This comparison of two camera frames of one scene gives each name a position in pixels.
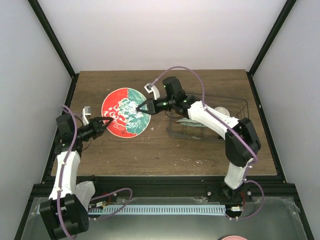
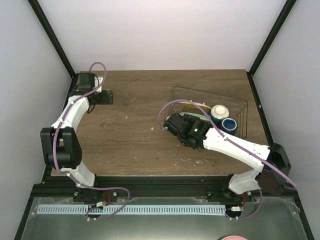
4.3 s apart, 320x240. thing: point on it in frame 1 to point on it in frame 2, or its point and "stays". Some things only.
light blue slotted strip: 157,209 stays
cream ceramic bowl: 223,110 stays
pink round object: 234,237 stays
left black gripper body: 95,132 to 103,100
